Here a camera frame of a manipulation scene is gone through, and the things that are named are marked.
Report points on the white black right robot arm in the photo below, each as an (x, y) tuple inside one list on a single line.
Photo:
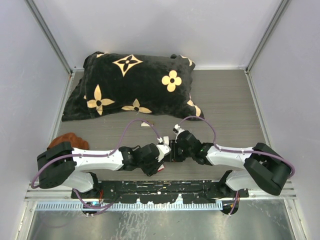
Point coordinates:
[(258, 166)]

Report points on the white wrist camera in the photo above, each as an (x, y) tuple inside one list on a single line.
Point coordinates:
[(177, 129), (163, 147)]

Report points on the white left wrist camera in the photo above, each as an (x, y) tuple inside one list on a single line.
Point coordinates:
[(163, 147)]

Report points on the black floral pattern pillow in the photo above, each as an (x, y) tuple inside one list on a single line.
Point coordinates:
[(114, 83)]

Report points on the red white staple box sleeve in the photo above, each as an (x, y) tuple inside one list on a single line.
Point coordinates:
[(161, 168)]

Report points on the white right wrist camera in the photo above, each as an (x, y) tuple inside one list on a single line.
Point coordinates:
[(177, 129)]

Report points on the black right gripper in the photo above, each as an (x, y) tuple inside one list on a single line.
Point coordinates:
[(179, 152)]

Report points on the white slotted cable duct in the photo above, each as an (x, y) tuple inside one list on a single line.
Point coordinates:
[(176, 206)]

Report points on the brown crumpled cloth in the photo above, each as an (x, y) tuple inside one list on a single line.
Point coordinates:
[(75, 141)]

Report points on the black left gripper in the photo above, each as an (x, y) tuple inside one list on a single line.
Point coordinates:
[(152, 166)]

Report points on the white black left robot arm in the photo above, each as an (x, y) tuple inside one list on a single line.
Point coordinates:
[(64, 165)]

